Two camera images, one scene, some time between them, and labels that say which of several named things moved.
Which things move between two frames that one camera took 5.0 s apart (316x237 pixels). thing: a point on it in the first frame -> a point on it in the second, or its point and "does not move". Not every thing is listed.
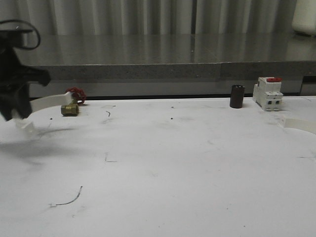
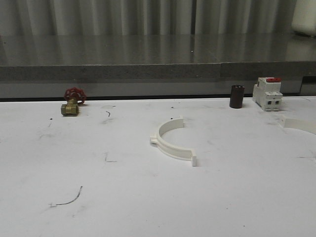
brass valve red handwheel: (72, 109) does not move
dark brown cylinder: (237, 97) does not move
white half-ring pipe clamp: (305, 124) does not move
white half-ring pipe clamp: (26, 125) -> (168, 148)
